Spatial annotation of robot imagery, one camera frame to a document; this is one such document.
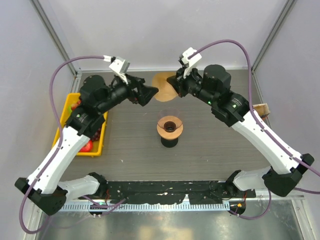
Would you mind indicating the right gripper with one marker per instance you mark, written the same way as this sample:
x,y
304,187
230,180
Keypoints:
x,y
178,82

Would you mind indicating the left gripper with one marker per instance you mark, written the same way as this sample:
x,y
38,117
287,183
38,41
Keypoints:
x,y
146,92

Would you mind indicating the brown paper coffee filter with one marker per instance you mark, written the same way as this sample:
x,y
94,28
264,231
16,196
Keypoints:
x,y
165,90

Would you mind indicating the pink glass dripper cone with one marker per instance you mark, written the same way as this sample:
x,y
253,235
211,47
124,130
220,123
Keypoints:
x,y
169,119

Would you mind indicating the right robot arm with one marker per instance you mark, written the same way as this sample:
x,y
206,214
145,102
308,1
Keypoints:
x,y
287,166

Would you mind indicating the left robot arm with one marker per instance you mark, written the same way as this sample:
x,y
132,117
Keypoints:
x,y
43,187

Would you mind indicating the dark red coffee server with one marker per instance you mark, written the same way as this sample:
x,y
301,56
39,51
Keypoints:
x,y
169,137

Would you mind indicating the orange coffee filter box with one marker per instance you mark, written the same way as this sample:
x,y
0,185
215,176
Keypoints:
x,y
262,109

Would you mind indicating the purple grape bunch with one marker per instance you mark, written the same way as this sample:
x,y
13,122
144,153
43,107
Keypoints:
x,y
97,135

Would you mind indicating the red apple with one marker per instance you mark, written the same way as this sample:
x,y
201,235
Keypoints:
x,y
87,147

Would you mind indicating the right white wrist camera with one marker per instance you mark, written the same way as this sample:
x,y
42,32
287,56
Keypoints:
x,y
189,59

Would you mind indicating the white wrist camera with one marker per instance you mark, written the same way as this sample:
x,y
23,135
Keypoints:
x,y
189,59
118,66

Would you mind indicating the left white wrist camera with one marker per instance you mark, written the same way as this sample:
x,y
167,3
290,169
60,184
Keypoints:
x,y
118,66

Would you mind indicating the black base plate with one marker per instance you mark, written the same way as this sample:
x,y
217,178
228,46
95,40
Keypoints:
x,y
169,192

